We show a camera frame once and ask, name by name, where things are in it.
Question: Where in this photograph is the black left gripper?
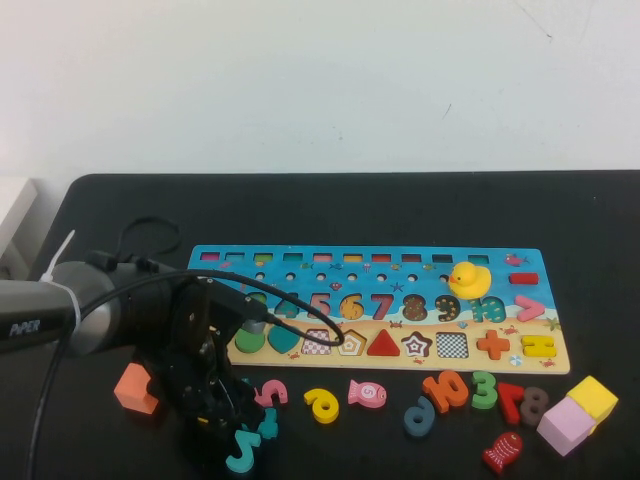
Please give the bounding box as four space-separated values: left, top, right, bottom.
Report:
149 277 266 444

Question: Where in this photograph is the pink number five piece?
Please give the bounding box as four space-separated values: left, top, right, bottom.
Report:
253 379 289 409

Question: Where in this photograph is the teal hook-shaped number piece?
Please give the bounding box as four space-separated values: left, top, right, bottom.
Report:
225 424 262 473

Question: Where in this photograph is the teal number four piece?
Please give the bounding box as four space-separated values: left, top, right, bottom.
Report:
257 407 279 439

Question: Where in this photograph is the green circle piece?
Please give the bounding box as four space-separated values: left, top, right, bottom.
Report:
234 327 266 354

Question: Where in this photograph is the teal heart piece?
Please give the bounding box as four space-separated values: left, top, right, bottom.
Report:
267 325 303 355

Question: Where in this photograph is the yellow number six piece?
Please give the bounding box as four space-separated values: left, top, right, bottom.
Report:
303 387 340 424

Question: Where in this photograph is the red triangle piece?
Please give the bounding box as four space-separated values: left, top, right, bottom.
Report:
367 329 402 358

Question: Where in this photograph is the blue number nine piece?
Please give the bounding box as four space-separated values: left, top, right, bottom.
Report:
403 395 435 438

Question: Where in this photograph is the orange number ten piece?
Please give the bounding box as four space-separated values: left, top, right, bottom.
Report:
422 369 469 414

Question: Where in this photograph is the green number three piece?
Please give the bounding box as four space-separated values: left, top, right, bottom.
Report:
470 370 499 410

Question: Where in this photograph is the orange plus sign piece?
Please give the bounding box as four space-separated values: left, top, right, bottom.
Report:
475 329 511 360

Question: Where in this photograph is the red number seven piece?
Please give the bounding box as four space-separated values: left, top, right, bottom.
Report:
497 382 527 425

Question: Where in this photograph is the blue number puzzle board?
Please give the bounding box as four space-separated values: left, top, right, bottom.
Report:
188 244 571 374

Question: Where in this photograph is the brown number eight piece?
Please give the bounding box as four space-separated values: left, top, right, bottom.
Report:
519 388 550 426

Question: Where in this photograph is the yellow equals sign piece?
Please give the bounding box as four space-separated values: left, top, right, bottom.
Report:
521 335 557 358

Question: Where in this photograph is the pink greater-than sign piece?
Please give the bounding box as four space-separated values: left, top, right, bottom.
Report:
514 295 546 322

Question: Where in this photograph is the orange wooden cube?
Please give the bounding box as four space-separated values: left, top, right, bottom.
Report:
113 362 160 415

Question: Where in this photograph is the pink wooden fish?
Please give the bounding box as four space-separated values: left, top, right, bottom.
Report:
347 378 388 407

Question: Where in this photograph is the white zip tie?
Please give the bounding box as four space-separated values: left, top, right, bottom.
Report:
42 229 84 324

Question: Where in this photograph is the yellow rubber duck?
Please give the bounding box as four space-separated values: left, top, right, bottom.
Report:
448 261 492 301

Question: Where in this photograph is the red wooden fish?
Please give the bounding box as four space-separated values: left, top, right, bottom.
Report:
482 431 524 474

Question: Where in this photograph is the white furniture edge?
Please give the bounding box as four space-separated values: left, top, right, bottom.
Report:
0 175 40 281

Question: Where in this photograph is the light pink wooden cube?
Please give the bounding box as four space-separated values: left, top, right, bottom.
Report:
536 397 596 457

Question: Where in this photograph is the yellow wooden cube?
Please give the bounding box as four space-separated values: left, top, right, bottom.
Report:
566 375 619 435

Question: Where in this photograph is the long black camera cable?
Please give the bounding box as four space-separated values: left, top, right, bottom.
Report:
27 268 346 480

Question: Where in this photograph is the black looped wrist cable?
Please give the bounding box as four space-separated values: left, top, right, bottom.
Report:
87 216 181 274

